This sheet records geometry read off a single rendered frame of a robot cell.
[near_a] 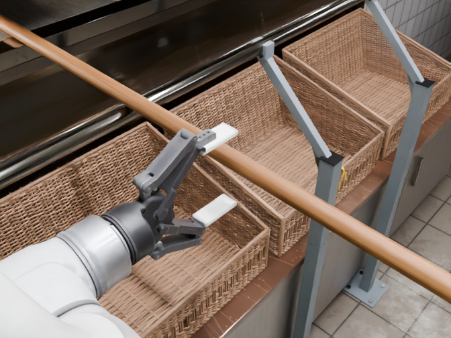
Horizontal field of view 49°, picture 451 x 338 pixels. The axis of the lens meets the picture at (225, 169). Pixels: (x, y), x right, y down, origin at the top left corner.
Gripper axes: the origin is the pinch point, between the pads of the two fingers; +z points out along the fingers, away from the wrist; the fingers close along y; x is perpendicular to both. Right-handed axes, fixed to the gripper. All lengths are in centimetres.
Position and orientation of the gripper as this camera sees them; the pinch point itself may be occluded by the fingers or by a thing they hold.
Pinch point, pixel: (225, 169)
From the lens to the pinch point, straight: 73.6
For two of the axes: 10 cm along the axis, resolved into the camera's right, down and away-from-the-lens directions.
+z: 6.9, -4.6, 5.6
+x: 7.2, 4.4, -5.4
